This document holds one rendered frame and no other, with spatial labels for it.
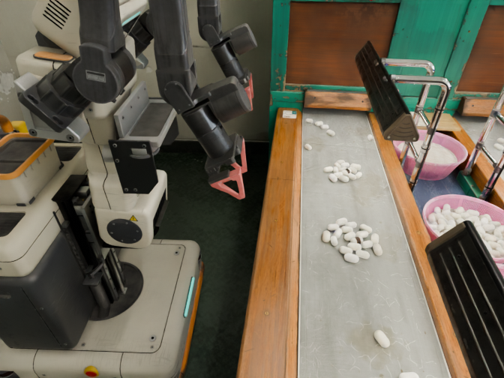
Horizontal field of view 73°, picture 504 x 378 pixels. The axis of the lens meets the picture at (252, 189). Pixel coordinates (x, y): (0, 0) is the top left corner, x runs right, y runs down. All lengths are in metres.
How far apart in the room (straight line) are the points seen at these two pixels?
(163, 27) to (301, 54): 1.05
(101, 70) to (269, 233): 0.58
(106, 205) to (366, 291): 0.73
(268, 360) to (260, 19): 2.02
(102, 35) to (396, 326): 0.82
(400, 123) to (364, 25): 0.79
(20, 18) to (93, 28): 2.22
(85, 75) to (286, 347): 0.63
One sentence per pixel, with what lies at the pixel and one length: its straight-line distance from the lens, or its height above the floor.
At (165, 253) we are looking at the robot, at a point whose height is 0.28.
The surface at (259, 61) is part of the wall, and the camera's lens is 2.44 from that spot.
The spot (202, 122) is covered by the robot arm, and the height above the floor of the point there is 1.15.
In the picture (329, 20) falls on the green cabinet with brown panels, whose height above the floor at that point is 1.14.
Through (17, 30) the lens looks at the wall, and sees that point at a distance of 2.90.
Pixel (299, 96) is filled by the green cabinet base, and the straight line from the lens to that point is 1.65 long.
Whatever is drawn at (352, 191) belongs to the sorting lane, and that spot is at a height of 0.74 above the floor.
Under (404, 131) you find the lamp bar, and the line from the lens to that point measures 0.88.
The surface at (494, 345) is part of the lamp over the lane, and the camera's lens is 0.49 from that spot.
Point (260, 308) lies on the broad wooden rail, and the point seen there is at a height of 0.76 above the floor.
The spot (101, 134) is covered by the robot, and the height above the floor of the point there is 1.03.
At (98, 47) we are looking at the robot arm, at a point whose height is 1.29.
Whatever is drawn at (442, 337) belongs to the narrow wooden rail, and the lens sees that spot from 0.88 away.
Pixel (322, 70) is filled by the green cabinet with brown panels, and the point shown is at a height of 0.94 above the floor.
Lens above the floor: 1.44
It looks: 38 degrees down
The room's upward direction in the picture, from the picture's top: straight up
